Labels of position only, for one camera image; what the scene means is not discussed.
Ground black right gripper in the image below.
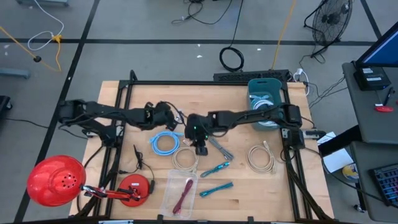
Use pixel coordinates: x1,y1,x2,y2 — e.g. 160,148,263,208
185,112,217,156

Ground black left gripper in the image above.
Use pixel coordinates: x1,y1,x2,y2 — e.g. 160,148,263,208
141,101,180,132

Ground grey braided cable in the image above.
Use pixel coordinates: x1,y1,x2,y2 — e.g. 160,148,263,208
208,136,234,161

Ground teal braided cable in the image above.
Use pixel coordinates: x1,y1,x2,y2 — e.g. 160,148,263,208
198,182,234,198
200,161,231,179

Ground beige cable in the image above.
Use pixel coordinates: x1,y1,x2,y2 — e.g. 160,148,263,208
172,139,200,173
246,140,277,174

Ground light blue cable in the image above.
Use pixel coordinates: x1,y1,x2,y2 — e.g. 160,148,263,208
249,94,274,110
147,130,185,157

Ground maroon braided cable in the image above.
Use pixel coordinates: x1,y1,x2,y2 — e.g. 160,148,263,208
172,178,194,216

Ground clear plastic container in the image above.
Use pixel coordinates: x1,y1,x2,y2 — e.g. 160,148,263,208
159,169,199,220

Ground black power strip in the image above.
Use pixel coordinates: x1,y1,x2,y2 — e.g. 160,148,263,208
213,68,293,83

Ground teal plastic bin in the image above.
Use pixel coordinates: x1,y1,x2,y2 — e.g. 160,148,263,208
248,77,290,131

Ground red desk lamp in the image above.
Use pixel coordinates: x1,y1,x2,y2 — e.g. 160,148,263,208
26,154,153,208

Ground white paper sheet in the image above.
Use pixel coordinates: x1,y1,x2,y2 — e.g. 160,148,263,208
317,131,354,174

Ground round yellow blue object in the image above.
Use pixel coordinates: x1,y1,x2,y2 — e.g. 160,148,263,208
341,163,360,184

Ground grey metal foot bar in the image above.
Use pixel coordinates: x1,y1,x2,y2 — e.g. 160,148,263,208
15,0,70,7
0,68,31,80

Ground grey desk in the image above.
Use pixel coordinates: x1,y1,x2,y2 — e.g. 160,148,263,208
341,60,398,223

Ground black mini computer box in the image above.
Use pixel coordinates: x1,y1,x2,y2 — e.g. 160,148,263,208
353,63,392,91

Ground black floor fan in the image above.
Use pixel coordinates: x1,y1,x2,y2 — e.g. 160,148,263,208
303,0,354,59

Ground black keyboard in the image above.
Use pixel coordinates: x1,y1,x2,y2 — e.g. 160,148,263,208
368,163,398,208

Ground black pen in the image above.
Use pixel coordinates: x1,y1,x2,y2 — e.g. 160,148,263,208
382,86,395,106

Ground computer monitor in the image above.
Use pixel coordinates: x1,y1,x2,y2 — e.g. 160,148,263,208
354,20,398,68

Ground black lamp cord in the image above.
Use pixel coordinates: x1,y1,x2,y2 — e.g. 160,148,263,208
118,144,155,195

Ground black metal table frame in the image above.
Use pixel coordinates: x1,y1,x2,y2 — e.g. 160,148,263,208
70,70,336,223

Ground black coiled floor cable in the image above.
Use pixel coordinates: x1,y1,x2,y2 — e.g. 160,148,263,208
218,45,245,73

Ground black loose floor cables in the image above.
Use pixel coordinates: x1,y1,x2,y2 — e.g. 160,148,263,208
170,0,233,26

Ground white plug with cable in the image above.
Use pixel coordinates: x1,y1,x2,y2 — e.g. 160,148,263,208
292,67,311,96

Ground black cables beside desk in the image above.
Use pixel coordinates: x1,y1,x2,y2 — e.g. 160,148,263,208
298,46,349,110

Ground orange hanging cable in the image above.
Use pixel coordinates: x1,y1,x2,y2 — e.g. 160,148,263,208
271,0,297,71

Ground yellow floor cable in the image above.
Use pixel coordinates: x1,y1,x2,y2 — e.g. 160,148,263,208
0,26,63,73

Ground white floor cable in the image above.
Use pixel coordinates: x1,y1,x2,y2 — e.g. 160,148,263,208
27,0,65,52

